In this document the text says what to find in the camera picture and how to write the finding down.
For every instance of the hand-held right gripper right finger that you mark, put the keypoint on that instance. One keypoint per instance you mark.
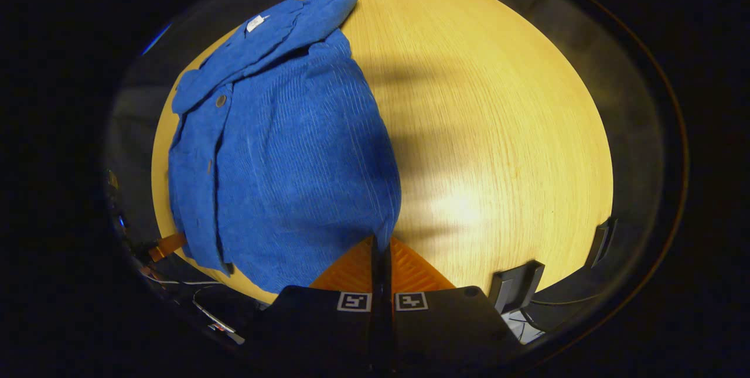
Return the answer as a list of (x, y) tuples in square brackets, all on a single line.
[(451, 319)]

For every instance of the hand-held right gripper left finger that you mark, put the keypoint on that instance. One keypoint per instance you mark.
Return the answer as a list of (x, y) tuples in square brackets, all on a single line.
[(316, 319)]

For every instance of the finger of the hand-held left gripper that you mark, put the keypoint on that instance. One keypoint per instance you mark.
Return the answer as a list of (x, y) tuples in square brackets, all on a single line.
[(167, 246)]

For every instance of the black angled bracket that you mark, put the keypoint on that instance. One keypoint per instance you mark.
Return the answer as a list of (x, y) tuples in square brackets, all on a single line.
[(600, 243), (515, 284)]

